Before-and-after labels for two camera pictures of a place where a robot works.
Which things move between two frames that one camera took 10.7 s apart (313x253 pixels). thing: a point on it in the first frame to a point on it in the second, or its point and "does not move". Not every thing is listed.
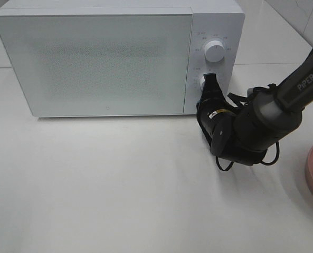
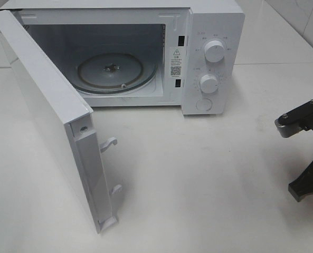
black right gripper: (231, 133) to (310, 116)
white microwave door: (100, 65) to (67, 118)
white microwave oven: (87, 58) does not move
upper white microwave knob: (214, 51) does not move
